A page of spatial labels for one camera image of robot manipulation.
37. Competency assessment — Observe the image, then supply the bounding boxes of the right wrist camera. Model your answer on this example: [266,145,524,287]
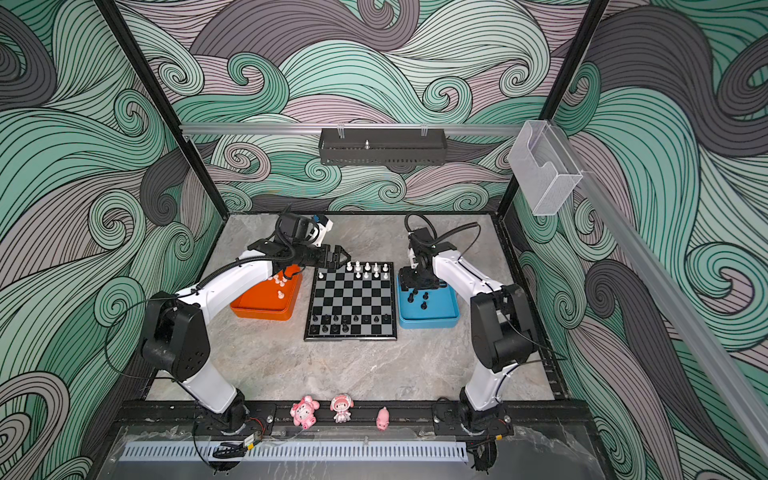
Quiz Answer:
[408,227,434,269]

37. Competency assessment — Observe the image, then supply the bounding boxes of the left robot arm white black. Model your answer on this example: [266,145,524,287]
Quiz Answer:
[138,240,351,416]

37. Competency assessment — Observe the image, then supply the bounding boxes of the blue plastic bin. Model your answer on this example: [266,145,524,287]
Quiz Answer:
[396,277,460,330]

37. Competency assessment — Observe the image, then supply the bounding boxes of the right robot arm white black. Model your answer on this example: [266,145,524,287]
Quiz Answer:
[400,247,538,415]

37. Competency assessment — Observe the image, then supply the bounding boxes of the pink hat doll figurine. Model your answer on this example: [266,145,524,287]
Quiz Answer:
[330,393,354,424]

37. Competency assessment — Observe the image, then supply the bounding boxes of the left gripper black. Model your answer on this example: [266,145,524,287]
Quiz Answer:
[293,243,351,270]

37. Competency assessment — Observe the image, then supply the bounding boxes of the aluminium rail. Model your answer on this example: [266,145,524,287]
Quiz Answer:
[179,122,522,137]
[545,122,767,460]

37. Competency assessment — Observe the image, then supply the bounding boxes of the aluminium rail back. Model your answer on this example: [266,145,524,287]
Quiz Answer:
[179,122,522,137]

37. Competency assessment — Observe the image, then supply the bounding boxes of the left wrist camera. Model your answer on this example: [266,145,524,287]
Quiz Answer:
[275,212,333,247]

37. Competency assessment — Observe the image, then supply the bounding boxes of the aluminium rail right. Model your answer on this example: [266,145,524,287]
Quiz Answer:
[545,122,767,460]

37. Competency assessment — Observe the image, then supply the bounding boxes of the black white chessboard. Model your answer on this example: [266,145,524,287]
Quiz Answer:
[303,261,398,342]

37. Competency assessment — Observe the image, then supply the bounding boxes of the pink big-eared figurine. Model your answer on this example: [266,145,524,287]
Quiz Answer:
[290,395,320,430]

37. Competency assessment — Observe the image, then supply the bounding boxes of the orange plastic bin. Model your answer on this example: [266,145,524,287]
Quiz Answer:
[230,265,302,321]

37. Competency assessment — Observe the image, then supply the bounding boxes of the white slotted cable duct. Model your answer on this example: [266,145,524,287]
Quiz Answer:
[118,440,469,463]

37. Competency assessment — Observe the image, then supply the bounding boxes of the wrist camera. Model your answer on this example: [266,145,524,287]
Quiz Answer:
[275,212,333,247]
[408,227,434,269]

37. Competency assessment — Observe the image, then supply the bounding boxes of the small pink pig figurine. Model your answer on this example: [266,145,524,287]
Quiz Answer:
[376,407,390,431]

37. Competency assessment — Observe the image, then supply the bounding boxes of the black hanging tray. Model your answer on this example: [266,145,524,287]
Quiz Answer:
[318,129,448,169]

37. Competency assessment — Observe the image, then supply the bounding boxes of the clear plastic wall box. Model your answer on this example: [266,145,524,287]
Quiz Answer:
[507,120,583,217]

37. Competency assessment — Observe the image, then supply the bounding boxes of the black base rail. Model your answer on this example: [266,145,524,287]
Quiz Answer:
[117,398,592,438]

